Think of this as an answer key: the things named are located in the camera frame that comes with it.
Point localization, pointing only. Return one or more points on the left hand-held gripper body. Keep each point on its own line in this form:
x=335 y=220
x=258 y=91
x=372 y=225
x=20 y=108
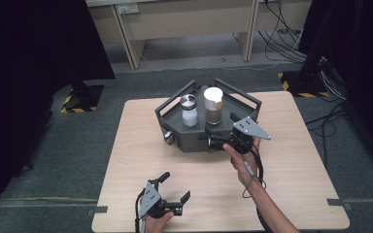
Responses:
x=152 y=199

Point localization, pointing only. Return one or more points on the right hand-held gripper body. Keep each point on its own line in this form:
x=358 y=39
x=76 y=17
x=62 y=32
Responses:
x=247 y=129

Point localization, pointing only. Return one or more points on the pepper jar white yellow lid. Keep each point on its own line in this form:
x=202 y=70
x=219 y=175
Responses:
x=213 y=103

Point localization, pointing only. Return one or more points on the black stand base striped tape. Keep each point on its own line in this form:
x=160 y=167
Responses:
x=304 y=84
x=82 y=98

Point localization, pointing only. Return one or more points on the black curtain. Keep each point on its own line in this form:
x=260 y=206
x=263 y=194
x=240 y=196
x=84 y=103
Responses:
x=366 y=64
x=29 y=64

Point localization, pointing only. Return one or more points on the grey tape strip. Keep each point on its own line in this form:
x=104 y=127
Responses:
x=97 y=210
x=338 y=203

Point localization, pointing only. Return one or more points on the person's left hand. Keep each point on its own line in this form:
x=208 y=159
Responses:
x=157 y=224

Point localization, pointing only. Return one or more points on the dark grey hexagonal tray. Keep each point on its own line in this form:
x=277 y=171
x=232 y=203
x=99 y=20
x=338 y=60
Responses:
x=191 y=139

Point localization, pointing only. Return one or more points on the glass jar metal lid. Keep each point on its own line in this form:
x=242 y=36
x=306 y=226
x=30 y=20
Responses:
x=189 y=111

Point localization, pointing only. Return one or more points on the person's right hand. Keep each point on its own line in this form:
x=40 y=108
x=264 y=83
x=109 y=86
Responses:
x=244 y=165

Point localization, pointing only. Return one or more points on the beige desk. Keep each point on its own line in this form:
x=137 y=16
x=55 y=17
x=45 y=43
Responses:
x=187 y=22

